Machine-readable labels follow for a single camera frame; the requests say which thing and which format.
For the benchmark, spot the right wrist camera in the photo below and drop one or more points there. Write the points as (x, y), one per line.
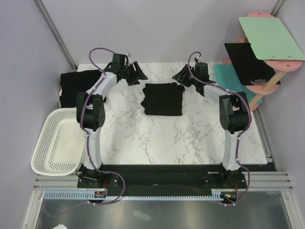
(201, 70)

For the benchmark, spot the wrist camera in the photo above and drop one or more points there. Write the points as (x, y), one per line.
(201, 70)
(121, 59)

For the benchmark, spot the aluminium frame rail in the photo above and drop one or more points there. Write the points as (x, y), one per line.
(55, 33)

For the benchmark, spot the black t shirt stack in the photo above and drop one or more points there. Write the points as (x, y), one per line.
(74, 82)

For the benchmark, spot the black printed t shirt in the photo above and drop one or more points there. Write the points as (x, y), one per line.
(163, 99)

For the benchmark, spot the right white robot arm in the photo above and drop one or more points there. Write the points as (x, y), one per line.
(234, 110)

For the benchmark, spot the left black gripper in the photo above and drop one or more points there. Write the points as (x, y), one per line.
(137, 76)

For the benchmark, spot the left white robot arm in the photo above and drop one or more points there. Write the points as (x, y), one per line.
(90, 106)

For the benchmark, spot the white perforated laundry basket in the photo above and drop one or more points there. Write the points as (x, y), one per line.
(60, 146)

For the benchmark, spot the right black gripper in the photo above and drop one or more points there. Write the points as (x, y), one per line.
(177, 77)

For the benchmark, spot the green clipboard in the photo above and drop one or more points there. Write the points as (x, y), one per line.
(270, 39)

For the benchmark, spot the teal mat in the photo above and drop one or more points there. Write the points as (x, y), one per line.
(227, 78)

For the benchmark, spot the light blue cable duct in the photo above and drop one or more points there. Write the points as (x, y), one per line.
(108, 195)

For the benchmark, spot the pink wooden shelf stand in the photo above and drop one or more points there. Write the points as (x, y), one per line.
(281, 67)

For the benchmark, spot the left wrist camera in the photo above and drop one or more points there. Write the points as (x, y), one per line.
(121, 59)

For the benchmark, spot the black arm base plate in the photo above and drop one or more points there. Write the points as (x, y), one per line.
(204, 176)

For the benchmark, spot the black clipboard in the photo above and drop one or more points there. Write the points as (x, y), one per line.
(248, 68)

